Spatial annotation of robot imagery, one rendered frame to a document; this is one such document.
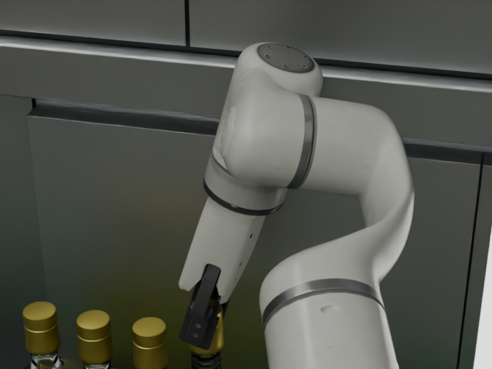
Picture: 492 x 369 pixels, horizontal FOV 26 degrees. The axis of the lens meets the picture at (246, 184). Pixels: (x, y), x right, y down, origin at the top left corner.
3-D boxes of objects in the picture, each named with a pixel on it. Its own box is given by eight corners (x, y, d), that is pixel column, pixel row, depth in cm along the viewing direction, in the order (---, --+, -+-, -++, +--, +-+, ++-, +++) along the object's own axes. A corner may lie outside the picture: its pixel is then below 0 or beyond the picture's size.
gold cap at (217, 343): (228, 336, 106) (228, 299, 104) (218, 357, 103) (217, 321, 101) (194, 330, 107) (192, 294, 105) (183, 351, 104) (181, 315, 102)
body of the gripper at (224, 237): (224, 138, 99) (197, 233, 105) (190, 189, 91) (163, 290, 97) (299, 166, 99) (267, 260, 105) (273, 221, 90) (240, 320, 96)
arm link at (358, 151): (247, 354, 75) (221, 136, 88) (415, 366, 78) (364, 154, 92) (285, 285, 69) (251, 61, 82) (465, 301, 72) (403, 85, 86)
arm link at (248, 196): (229, 121, 98) (222, 146, 100) (200, 164, 91) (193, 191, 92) (305, 148, 98) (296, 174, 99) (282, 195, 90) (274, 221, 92)
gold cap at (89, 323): (118, 347, 110) (116, 312, 108) (105, 367, 107) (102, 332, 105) (87, 340, 111) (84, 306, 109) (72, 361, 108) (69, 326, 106)
